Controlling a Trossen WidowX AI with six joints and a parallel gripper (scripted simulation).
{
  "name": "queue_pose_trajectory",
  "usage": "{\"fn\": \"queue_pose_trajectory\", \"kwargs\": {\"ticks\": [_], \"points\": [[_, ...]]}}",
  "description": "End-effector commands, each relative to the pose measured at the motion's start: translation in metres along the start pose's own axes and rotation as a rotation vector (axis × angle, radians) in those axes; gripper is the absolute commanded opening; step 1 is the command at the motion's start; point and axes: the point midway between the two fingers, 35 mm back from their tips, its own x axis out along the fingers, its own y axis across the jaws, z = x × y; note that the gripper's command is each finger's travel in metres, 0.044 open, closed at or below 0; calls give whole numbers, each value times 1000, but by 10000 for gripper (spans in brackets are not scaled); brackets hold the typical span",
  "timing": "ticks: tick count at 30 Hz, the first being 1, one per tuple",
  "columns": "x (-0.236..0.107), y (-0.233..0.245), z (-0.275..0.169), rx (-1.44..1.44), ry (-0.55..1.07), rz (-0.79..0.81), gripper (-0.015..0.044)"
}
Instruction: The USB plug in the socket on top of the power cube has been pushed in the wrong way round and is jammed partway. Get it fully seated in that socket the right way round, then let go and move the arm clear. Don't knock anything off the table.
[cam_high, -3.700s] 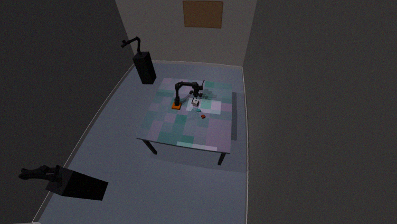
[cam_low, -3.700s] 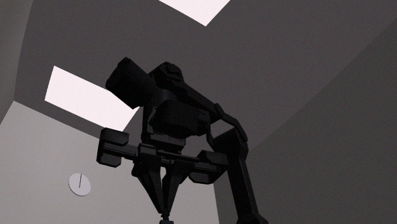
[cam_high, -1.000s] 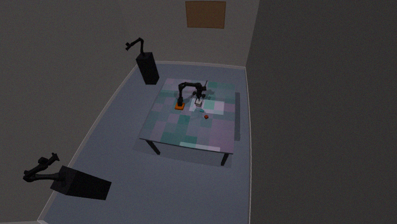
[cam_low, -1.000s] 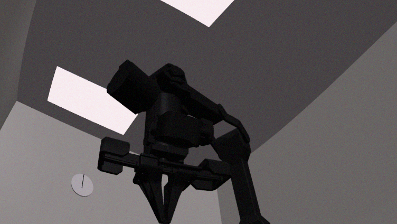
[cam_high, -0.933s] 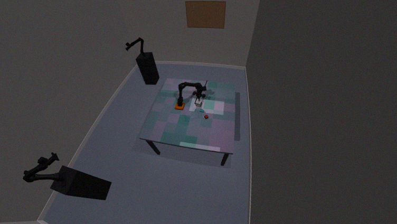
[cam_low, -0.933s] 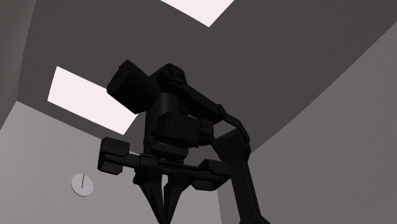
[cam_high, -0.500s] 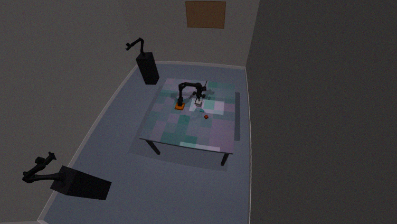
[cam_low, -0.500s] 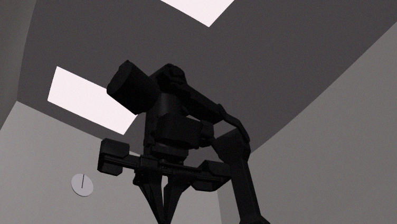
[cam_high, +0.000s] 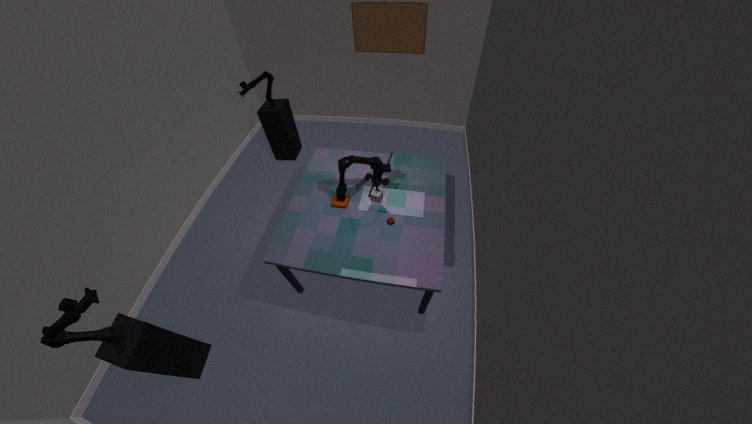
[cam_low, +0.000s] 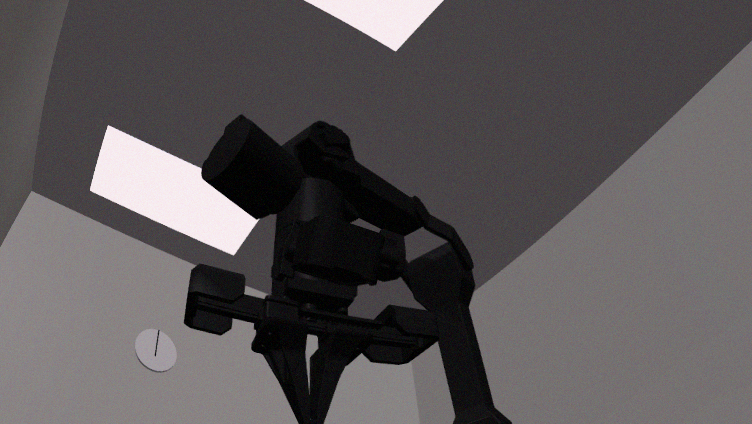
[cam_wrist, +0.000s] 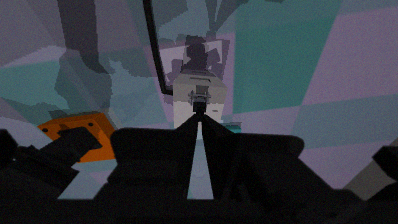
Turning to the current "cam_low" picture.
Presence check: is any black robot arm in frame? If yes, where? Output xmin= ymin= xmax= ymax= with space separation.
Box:
xmin=201 ymin=114 xmax=512 ymax=424

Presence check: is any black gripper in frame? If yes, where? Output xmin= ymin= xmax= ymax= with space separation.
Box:
xmin=184 ymin=225 xmax=440 ymax=424

